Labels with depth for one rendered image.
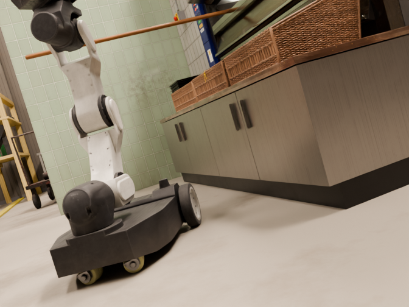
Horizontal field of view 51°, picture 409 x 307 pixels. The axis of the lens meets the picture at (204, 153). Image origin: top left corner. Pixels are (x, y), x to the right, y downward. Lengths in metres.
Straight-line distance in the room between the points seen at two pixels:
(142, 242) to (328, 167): 0.72
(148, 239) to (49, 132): 2.77
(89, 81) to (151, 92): 2.47
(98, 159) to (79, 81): 0.34
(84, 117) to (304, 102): 0.91
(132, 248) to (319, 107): 0.82
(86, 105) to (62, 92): 2.39
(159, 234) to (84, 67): 0.78
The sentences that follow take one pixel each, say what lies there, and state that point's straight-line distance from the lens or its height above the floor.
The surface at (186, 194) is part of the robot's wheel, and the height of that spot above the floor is 0.16.
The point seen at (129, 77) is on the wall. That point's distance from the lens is 4.36.
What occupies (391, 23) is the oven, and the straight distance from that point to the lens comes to 2.02.
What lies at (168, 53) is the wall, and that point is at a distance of 4.47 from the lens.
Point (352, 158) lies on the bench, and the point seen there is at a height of 0.17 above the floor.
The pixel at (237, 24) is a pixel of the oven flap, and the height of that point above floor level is 1.06.
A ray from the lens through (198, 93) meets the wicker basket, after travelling 2.78.
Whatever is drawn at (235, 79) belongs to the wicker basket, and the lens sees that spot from 2.20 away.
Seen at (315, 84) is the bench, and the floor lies 0.46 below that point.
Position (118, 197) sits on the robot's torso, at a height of 0.27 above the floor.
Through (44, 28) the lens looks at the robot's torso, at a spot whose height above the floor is 0.96.
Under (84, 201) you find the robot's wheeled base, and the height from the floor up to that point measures 0.30.
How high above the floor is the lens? 0.44
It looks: 4 degrees down
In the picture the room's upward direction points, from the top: 16 degrees counter-clockwise
